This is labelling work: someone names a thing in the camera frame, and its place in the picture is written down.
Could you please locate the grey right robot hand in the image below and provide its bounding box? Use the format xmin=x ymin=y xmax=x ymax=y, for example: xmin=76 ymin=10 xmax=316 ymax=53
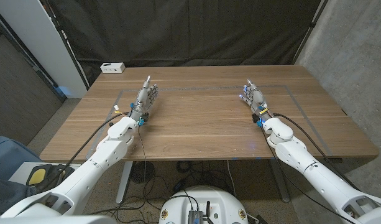
xmin=239 ymin=78 xmax=273 ymax=121

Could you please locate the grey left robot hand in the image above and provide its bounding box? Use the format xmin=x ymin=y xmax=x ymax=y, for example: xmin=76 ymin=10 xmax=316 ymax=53
xmin=127 ymin=75 xmax=160 ymax=125

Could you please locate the white power strip box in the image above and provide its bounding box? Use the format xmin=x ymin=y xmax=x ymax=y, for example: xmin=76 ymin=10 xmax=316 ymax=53
xmin=100 ymin=62 xmax=126 ymax=74

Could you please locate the black round floor fan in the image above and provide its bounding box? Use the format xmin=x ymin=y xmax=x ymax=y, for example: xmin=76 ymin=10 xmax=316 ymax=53
xmin=130 ymin=161 xmax=156 ymax=184

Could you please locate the black backdrop cloth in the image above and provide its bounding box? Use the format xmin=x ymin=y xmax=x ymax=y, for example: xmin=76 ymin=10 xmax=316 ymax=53
xmin=48 ymin=0 xmax=321 ymax=85

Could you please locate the white table leg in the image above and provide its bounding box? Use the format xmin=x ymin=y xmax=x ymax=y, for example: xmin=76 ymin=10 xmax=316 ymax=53
xmin=116 ymin=161 xmax=134 ymax=205

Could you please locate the black backdrop stand pole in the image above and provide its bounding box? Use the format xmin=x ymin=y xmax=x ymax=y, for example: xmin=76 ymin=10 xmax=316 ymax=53
xmin=291 ymin=0 xmax=329 ymax=65
xmin=40 ymin=0 xmax=91 ymax=91

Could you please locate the grey table leg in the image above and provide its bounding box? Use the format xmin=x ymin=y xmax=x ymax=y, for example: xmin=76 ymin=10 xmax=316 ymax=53
xmin=269 ymin=159 xmax=291 ymax=203

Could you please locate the yellow black foot pedal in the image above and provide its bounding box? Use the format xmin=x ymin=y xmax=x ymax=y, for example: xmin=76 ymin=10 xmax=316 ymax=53
xmin=25 ymin=164 xmax=53 ymax=187
xmin=50 ymin=164 xmax=75 ymax=185

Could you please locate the white robot torso base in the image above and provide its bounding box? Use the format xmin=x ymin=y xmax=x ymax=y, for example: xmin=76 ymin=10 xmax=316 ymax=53
xmin=158 ymin=185 xmax=249 ymax=224

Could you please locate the grey radio box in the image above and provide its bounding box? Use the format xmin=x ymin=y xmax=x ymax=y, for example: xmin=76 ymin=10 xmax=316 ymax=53
xmin=188 ymin=210 xmax=204 ymax=224

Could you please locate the white leaning panel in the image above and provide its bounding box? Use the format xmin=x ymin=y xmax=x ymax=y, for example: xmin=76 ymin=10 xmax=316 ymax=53
xmin=0 ymin=0 xmax=88 ymax=99

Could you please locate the white pedal platform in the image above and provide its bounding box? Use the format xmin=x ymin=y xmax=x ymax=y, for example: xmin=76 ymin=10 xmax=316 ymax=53
xmin=8 ymin=161 xmax=94 ymax=206

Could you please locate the person's blue jeans leg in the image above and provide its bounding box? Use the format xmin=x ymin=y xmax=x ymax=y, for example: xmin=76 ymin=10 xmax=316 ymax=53
xmin=0 ymin=130 xmax=42 ymax=215

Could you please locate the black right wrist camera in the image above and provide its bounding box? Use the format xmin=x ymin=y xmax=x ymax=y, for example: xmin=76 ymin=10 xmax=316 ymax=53
xmin=251 ymin=113 xmax=263 ymax=128

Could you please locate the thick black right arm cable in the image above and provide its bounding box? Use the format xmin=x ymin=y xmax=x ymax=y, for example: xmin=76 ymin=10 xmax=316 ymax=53
xmin=273 ymin=113 xmax=360 ymax=191

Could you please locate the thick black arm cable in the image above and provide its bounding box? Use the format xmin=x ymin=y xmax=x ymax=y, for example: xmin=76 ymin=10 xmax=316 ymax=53
xmin=52 ymin=112 xmax=129 ymax=184
xmin=273 ymin=113 xmax=360 ymax=191

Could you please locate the thin black left wrist cable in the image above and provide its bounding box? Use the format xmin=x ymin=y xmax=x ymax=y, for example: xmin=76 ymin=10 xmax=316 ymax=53
xmin=137 ymin=124 xmax=147 ymax=187

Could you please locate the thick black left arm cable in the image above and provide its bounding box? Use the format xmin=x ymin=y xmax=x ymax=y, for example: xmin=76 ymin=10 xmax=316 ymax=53
xmin=52 ymin=112 xmax=129 ymax=184

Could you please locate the white floor cable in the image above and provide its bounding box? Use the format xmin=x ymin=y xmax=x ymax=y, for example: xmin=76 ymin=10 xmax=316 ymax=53
xmin=226 ymin=160 xmax=237 ymax=197

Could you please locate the black floor cable tangle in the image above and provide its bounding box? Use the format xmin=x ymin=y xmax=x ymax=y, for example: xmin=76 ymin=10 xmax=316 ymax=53
xmin=93 ymin=160 xmax=237 ymax=224

